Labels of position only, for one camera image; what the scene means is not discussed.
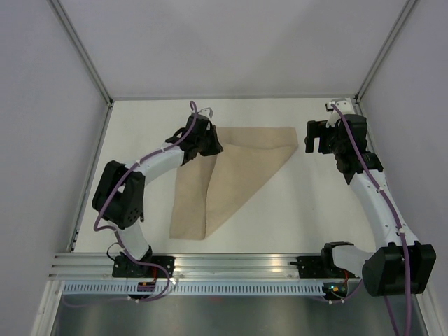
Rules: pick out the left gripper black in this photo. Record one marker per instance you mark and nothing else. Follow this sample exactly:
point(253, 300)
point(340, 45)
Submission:
point(217, 148)

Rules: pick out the beige cloth napkin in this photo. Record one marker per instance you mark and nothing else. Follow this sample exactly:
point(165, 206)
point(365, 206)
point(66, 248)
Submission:
point(210, 190)

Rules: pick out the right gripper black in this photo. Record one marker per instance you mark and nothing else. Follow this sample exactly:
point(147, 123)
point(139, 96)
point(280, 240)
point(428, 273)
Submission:
point(316, 129)

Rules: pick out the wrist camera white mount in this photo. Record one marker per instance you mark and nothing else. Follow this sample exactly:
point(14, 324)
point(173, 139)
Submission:
point(207, 112)
point(336, 107)

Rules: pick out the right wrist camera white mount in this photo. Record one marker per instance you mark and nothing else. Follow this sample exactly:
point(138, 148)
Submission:
point(336, 107)

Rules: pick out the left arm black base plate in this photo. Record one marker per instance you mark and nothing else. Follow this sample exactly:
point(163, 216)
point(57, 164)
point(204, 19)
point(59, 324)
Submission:
point(125, 268)

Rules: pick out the right aluminium frame post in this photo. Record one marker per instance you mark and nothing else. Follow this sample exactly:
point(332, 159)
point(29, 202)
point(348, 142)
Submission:
point(399, 24)

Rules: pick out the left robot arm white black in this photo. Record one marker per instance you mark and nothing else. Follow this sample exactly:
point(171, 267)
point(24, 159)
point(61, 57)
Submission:
point(119, 197)

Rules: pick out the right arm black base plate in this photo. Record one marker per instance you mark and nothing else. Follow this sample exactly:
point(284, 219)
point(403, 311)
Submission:
point(310, 267)

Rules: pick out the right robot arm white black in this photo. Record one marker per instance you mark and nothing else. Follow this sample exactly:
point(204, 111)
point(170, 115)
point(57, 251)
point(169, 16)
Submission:
point(400, 263)

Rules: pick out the aluminium frame post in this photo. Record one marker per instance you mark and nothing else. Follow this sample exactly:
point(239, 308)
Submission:
point(70, 30)
point(399, 24)

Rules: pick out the left aluminium frame post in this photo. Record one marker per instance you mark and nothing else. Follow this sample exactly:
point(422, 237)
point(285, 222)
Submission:
point(70, 30)

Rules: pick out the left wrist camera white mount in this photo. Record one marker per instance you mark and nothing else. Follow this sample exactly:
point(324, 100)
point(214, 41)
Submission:
point(207, 112)

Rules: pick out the aluminium mounting rail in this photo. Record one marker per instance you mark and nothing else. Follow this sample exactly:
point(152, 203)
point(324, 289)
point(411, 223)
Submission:
point(192, 267)

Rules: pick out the white slotted cable duct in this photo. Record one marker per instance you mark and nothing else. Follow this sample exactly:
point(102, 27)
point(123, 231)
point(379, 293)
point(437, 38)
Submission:
point(298, 288)

